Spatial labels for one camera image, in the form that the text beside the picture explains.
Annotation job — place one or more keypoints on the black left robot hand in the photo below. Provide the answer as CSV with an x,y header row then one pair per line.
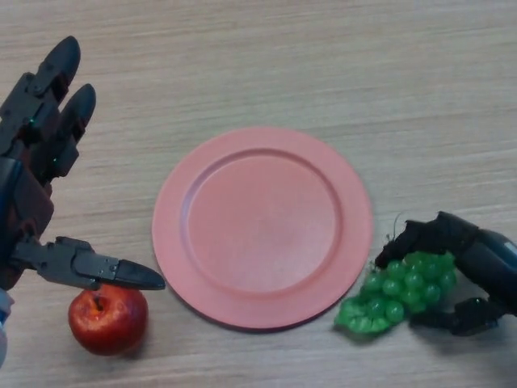
x,y
32,194

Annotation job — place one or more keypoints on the green grape bunch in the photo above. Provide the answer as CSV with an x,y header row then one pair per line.
x,y
404,283

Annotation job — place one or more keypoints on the red apple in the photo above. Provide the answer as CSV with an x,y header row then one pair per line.
x,y
109,323

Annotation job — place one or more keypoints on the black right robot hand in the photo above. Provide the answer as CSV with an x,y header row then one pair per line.
x,y
484,258

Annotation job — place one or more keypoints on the pink round plate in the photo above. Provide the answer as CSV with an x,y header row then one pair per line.
x,y
262,230

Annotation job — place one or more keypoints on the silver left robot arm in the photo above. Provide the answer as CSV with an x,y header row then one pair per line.
x,y
3,331

